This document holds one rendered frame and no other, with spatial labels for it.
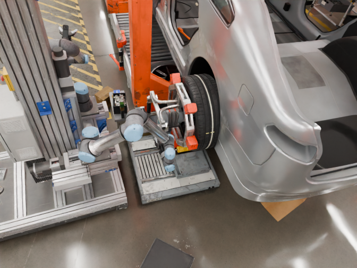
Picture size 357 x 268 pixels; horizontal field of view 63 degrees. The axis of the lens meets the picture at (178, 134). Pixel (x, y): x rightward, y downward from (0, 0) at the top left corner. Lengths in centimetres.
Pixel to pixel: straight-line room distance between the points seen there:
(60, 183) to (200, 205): 139
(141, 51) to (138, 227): 160
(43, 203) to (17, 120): 99
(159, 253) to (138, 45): 170
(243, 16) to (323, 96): 131
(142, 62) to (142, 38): 24
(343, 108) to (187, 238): 189
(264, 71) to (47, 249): 229
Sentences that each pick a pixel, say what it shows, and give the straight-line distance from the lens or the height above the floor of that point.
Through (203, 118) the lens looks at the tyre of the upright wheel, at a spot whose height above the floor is 106.
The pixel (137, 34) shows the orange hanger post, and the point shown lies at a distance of 252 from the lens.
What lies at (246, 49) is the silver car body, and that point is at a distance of 189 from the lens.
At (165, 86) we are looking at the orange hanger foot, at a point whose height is 73.
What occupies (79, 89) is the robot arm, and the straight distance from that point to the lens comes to 249.
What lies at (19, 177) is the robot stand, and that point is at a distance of 309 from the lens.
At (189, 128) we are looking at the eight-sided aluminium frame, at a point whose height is 97.
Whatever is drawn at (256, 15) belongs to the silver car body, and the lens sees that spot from 202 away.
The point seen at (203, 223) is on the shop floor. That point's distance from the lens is 295.
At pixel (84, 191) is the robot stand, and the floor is 23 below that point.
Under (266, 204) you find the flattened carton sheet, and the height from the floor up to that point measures 1.
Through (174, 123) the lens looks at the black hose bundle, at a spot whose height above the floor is 100.
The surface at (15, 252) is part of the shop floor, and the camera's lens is 302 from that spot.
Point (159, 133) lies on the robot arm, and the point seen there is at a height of 108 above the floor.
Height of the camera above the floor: 267
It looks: 50 degrees down
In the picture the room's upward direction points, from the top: 8 degrees clockwise
